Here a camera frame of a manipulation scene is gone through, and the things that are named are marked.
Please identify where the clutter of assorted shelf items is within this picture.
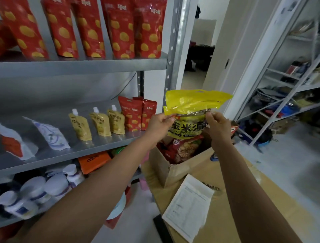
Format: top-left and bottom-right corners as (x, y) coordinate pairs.
(239, 59), (320, 148)

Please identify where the white blue printed pouch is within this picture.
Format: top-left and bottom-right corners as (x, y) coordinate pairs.
(22, 116), (71, 151)

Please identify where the row of large red pouches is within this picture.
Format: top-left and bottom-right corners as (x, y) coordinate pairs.
(0, 0), (168, 60)

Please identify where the grey metal shelf unit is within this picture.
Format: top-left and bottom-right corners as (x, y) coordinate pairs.
(0, 0), (198, 229)

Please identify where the person's right forearm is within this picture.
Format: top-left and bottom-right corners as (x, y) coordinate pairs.
(211, 140), (304, 243)

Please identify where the red noodle snack bag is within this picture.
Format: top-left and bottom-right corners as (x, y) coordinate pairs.
(159, 135), (204, 165)

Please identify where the white red printed pouch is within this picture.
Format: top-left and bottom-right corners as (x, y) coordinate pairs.
(0, 123), (39, 161)

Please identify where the orange packet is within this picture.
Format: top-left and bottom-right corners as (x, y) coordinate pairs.
(78, 151), (112, 175)

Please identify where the person's left forearm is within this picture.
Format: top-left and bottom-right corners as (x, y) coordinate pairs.
(21, 134), (160, 243)

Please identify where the white plastic bottle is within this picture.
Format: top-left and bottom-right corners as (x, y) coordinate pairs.
(62, 164), (86, 189)
(20, 176), (51, 204)
(0, 191), (39, 220)
(44, 173), (72, 201)

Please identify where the white printed paper sheet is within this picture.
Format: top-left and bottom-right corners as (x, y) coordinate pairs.
(162, 174), (215, 243)

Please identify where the black table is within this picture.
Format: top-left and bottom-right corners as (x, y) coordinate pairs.
(185, 45), (215, 72)

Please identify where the green packet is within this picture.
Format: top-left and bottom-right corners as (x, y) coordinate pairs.
(111, 147), (127, 157)

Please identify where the small red dotted pouch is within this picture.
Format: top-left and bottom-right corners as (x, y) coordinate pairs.
(132, 97), (158, 131)
(118, 96), (143, 133)

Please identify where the yellow spout pouch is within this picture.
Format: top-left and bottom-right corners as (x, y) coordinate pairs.
(107, 104), (126, 135)
(68, 108), (93, 141)
(89, 107), (112, 137)

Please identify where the yellow snack bag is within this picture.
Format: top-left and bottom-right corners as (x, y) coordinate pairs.
(163, 89), (234, 140)

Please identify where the black flat object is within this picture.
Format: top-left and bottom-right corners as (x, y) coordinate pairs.
(153, 214), (173, 243)

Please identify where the person's right hand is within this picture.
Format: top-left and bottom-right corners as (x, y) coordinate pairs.
(201, 111), (233, 149)

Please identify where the white door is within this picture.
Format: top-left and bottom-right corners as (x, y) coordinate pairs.
(202, 0), (254, 93)

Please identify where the brown cardboard box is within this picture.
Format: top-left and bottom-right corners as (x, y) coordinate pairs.
(142, 121), (320, 243)

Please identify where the person's left hand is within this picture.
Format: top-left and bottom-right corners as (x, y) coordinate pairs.
(146, 112), (176, 141)

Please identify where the white metal shelf unit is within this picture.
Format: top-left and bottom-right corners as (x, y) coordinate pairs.
(234, 0), (320, 148)

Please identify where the white red container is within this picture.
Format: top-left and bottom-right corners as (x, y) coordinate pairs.
(104, 191), (127, 229)

